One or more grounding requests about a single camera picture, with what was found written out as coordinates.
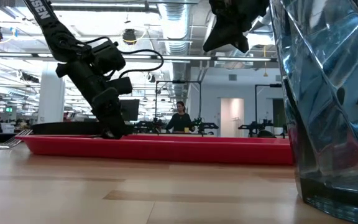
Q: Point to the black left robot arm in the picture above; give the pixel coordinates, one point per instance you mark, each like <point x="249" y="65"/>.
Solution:
<point x="47" y="21"/>

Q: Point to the black background robot arm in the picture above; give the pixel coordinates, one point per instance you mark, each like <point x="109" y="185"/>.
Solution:
<point x="253" y="127"/>
<point x="205" y="126"/>
<point x="149" y="126"/>

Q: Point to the black monitor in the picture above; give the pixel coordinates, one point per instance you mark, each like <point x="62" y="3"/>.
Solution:
<point x="130" y="109"/>

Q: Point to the black robot station frame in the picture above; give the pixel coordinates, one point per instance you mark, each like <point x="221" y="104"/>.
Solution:
<point x="275" y="85"/>
<point x="179" y="81"/>

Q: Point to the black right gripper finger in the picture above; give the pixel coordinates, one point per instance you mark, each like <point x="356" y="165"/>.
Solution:
<point x="243" y="42"/>
<point x="225" y="31"/>

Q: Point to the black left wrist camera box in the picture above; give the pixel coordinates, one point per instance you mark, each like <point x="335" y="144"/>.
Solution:
<point x="120" y="86"/>

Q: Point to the red plastic tray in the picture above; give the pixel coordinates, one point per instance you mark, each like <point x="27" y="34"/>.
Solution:
<point x="166" y="152"/>

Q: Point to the white building column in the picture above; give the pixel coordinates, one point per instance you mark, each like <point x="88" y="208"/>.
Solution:
<point x="51" y="93"/>

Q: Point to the silver air duct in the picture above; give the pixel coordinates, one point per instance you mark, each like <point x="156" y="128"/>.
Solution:
<point x="174" y="18"/>

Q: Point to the yellow cup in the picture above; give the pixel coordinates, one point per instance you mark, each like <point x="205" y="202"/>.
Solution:
<point x="186" y="130"/>

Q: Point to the blue glass cup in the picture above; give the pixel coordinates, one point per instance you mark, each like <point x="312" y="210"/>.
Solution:
<point x="337" y="109"/>

